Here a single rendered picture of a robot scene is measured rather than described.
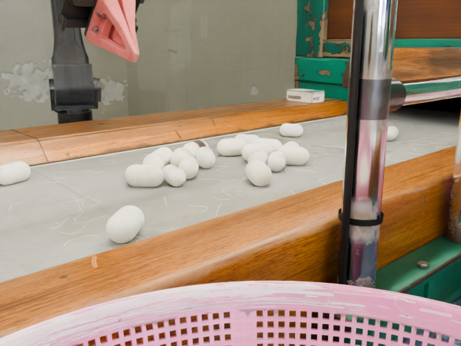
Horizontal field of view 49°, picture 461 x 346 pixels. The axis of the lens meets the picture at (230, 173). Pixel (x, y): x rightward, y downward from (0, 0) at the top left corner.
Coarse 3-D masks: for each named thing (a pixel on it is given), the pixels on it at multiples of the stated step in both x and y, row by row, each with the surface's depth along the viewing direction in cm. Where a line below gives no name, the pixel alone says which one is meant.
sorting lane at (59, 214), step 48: (336, 144) 66; (432, 144) 66; (0, 192) 45; (48, 192) 45; (96, 192) 45; (144, 192) 45; (192, 192) 45; (240, 192) 45; (288, 192) 45; (0, 240) 34; (48, 240) 34; (96, 240) 34
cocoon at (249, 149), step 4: (248, 144) 55; (252, 144) 55; (256, 144) 55; (260, 144) 56; (264, 144) 56; (268, 144) 56; (244, 148) 55; (248, 148) 55; (252, 148) 55; (256, 148) 55; (260, 148) 55; (264, 148) 55; (268, 148) 56; (244, 152) 55; (248, 152) 55; (252, 152) 55; (268, 152) 56; (244, 156) 55; (248, 156) 55; (268, 156) 56
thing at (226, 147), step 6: (234, 138) 59; (222, 144) 58; (228, 144) 58; (234, 144) 58; (240, 144) 58; (246, 144) 59; (222, 150) 58; (228, 150) 58; (234, 150) 58; (240, 150) 58
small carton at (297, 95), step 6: (288, 90) 91; (294, 90) 90; (300, 90) 90; (306, 90) 90; (312, 90) 90; (318, 90) 90; (288, 96) 92; (294, 96) 91; (300, 96) 90; (306, 96) 89; (312, 96) 88; (318, 96) 89; (306, 102) 89; (312, 102) 88
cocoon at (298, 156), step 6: (282, 150) 54; (288, 150) 54; (294, 150) 54; (300, 150) 54; (306, 150) 54; (288, 156) 54; (294, 156) 53; (300, 156) 53; (306, 156) 54; (288, 162) 54; (294, 162) 54; (300, 162) 54; (306, 162) 54
